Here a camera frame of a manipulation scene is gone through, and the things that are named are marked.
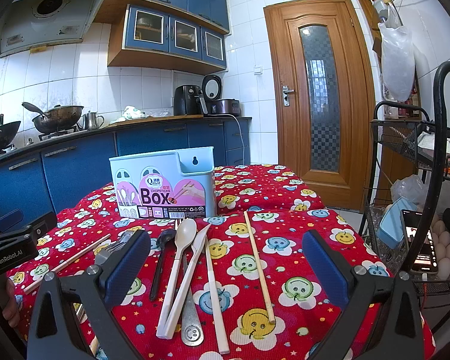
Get wooden chopstick white tip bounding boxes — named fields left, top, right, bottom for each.
left=24, top=234, right=111, bottom=294

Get dark grey plastic fork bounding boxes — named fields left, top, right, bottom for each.
left=95, top=230, right=135, bottom=266

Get stainless steel smiley spoon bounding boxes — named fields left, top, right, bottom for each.
left=179, top=254, right=206, bottom=347

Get dark grey plastic spoon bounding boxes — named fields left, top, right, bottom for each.
left=148, top=228, right=176, bottom=302

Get white plastic spoon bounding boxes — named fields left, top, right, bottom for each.
left=156, top=219, right=197, bottom=339

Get light blue utensil holder box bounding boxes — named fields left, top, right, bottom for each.
left=109, top=146, right=217, bottom=219

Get person's left hand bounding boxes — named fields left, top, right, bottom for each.
left=0, top=275, right=20, bottom=328

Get smartphone with lit screen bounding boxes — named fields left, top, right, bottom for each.
left=399, top=208, right=440, bottom=275

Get blue base cabinets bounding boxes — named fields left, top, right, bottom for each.
left=0, top=115, right=252, bottom=224

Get black metal rack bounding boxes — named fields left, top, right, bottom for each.
left=359, top=60, right=450, bottom=334

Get white eggs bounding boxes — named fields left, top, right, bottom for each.
left=432, top=219, right=450, bottom=281

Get black wok left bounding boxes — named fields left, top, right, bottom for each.
left=0, top=114, right=21, bottom=153

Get gas stove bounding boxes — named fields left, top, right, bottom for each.
left=38, top=125, right=79, bottom=141

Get red smiley flower tablecloth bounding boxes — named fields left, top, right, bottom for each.
left=6, top=163, right=437, bottom=360

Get dark wok with ladle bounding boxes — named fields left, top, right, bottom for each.
left=22, top=102, right=83, bottom=134

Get steel kettle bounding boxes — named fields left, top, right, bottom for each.
left=77, top=111, right=105, bottom=131

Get crumpled cloth on counter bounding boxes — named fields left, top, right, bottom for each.
left=122, top=106, right=148, bottom=120

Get brown wooden door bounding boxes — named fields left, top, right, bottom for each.
left=264, top=0, right=376, bottom=211

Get black air fryer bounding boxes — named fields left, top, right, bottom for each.
left=173, top=85, right=208, bottom=116

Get grey range hood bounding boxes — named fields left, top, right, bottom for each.
left=0, top=0, right=103, bottom=58

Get hanging clear plastic bag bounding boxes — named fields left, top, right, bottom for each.
left=378, top=23, right=415, bottom=102

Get black rice cooker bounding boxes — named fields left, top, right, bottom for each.
left=201, top=75, right=241, bottom=117

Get metal door handle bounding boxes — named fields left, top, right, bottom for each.
left=282, top=85, right=295, bottom=107

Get white power cable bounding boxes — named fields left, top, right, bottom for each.
left=213, top=112, right=247, bottom=166

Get blue wall cabinet glass doors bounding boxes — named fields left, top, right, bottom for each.
left=107, top=5, right=227, bottom=76

